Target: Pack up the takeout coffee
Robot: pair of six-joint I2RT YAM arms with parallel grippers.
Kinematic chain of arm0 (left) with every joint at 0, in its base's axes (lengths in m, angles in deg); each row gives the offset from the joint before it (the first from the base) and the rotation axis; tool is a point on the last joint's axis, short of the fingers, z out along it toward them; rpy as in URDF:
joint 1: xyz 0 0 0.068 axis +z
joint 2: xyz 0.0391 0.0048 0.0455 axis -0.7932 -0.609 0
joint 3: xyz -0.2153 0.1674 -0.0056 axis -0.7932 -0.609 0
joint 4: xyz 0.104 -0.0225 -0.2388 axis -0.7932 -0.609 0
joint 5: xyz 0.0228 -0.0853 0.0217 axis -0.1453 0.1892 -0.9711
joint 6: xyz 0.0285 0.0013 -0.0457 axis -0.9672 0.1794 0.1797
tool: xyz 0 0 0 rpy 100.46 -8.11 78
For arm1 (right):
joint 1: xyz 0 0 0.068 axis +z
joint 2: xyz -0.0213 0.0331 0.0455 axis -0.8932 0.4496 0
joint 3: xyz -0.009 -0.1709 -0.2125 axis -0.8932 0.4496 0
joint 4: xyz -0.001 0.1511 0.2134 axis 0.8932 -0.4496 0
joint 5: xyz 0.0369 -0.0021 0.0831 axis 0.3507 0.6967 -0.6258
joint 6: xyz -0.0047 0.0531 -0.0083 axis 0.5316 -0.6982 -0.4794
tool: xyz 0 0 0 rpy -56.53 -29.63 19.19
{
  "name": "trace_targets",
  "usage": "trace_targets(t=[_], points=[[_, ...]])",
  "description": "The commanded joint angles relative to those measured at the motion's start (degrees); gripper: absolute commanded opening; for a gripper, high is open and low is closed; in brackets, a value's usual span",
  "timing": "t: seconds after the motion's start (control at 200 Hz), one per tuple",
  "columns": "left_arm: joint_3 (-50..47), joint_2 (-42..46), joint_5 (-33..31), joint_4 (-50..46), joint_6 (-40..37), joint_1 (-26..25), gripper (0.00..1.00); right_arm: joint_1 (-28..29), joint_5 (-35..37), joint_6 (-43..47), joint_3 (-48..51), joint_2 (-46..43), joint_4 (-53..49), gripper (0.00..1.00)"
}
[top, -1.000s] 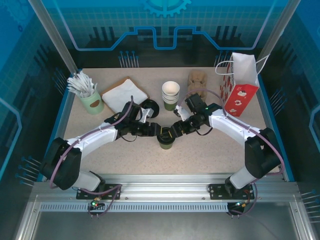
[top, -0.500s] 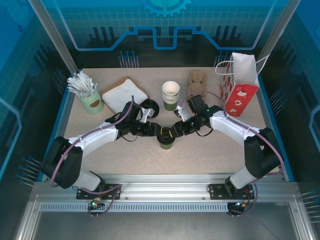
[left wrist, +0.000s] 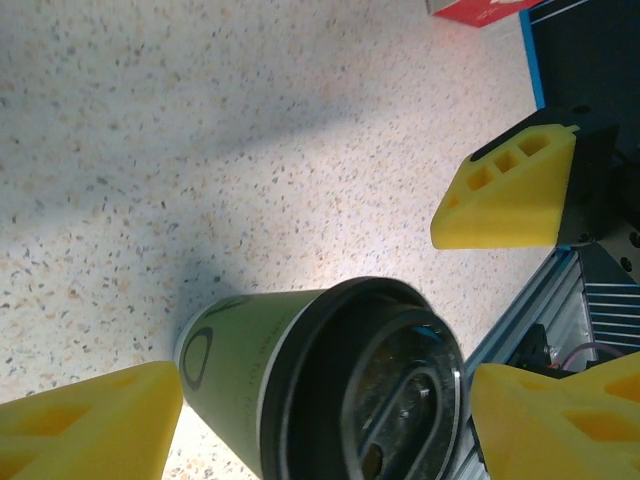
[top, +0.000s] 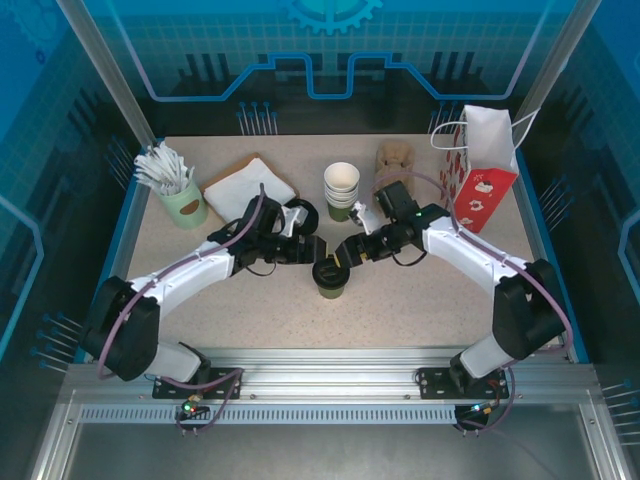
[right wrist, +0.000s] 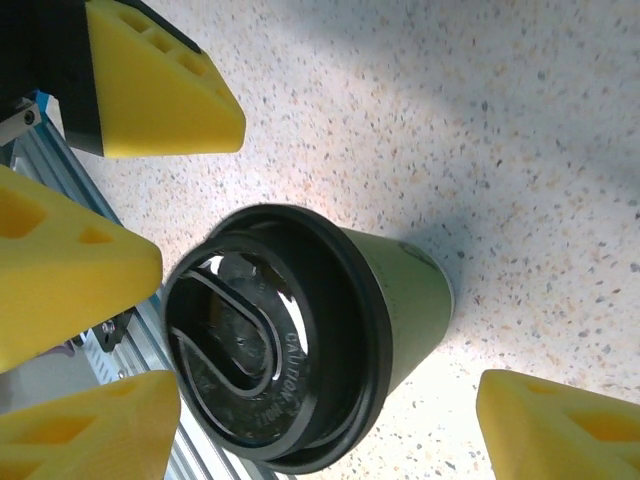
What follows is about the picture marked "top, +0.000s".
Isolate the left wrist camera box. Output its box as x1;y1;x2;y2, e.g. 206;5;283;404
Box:
278;204;309;239

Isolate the light green jar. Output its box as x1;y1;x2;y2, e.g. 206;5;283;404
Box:
158;177;209;230

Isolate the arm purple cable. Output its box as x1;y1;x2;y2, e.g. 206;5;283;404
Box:
97;183;266;436
369;171;574;436

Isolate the brown pulp cup carrier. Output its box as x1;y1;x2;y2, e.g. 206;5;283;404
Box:
375;142;417;189

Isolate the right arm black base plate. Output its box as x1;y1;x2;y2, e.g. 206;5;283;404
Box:
417;367;511;400

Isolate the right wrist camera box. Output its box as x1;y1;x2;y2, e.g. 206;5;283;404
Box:
349;199;377;236

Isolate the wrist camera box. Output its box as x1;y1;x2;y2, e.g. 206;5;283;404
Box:
278;204;309;239
349;199;377;236

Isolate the slotted grey cable duct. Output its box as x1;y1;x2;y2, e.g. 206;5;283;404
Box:
79;405;459;426

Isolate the steel sheet shelf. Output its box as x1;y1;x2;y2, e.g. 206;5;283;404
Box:
29;399;616;480

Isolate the aluminium frame rail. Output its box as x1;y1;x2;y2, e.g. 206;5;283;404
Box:
64;347;599;401

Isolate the aluminium frame post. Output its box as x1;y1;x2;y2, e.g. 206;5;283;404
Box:
504;0;601;151
54;0;166;149

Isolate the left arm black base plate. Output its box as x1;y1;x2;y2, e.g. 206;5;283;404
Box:
152;367;244;400

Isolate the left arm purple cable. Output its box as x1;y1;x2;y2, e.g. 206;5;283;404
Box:
97;183;266;436

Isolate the red white paper gift bag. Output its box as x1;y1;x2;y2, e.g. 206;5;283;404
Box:
430;103;541;235

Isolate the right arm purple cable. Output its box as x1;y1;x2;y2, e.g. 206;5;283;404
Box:
369;171;574;436

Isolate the blue table border frame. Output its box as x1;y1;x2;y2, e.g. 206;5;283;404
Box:
74;134;591;364

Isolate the stack of black plastic lids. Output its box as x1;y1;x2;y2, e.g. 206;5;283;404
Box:
287;198;320;236

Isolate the black plastic cup lid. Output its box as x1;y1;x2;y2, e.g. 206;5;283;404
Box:
311;256;348;289

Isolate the stack of white napkins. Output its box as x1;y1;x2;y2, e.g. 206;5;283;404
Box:
204;157;295;221

